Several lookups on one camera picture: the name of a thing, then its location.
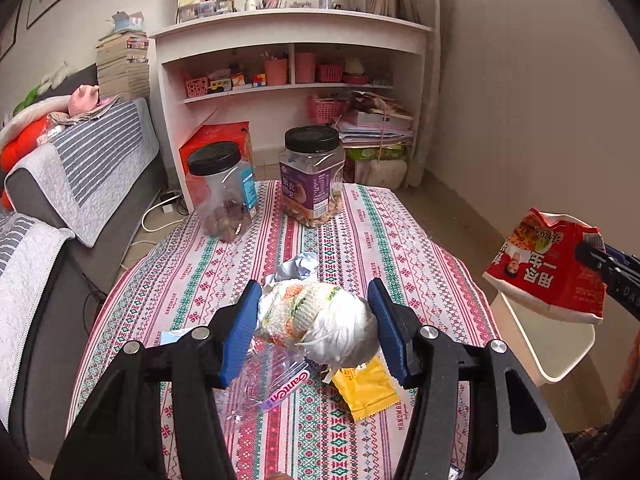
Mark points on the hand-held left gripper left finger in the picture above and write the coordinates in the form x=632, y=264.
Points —
x=239, y=337

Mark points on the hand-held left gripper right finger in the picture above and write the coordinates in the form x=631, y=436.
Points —
x=390, y=337

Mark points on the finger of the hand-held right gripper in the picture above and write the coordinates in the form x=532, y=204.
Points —
x=597, y=256

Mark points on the red instant noodle packet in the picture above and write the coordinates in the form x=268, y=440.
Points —
x=545, y=270

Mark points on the white plastic bag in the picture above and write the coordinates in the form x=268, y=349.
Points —
x=320, y=317

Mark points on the white trash bin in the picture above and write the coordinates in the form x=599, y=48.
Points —
x=545, y=345

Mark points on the clear plastic bag pink label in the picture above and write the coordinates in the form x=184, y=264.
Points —
x=270, y=385

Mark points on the yellow sachet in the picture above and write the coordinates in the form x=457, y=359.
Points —
x=365, y=390

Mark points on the light blue wrapper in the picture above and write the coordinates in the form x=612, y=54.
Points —
x=172, y=336

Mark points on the crumpled silver foil wrapper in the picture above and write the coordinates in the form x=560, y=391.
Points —
x=296, y=267

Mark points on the patterned tablecloth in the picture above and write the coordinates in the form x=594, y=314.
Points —
x=390, y=240

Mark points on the clear jar blue label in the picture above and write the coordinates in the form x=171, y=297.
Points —
x=222, y=195

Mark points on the white power strip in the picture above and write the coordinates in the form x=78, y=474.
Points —
x=169, y=202

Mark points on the white plastic sack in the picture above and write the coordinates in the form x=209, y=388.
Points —
x=382, y=174

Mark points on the clear jar purple label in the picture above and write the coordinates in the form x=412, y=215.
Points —
x=312, y=180

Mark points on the grey sofa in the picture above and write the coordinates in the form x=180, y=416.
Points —
x=55, y=320

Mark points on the green wet wipes pack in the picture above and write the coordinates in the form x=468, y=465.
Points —
x=375, y=153

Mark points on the red cardboard box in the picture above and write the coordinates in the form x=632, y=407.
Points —
x=220, y=135

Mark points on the pile of papers and books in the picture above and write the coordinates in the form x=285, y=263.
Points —
x=377, y=122

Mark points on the striped grey sofa cover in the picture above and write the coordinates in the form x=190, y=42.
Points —
x=100, y=160
x=25, y=280

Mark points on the large pink plastic basket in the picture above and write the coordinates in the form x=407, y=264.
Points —
x=325, y=110

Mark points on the yellow toy car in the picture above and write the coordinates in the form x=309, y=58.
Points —
x=219, y=86

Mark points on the beige curtain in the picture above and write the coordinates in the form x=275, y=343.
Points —
x=425, y=60

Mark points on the pink cup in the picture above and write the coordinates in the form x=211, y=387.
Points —
x=305, y=67
x=276, y=72

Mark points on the pink plush toy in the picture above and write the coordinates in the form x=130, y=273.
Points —
x=82, y=100

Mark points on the stack of books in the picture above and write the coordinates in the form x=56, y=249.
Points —
x=123, y=70

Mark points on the orange cloth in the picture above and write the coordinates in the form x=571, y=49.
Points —
x=20, y=140

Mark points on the white bookshelf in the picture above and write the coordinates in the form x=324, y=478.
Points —
x=295, y=35

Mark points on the tissue box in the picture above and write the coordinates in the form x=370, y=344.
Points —
x=127, y=22

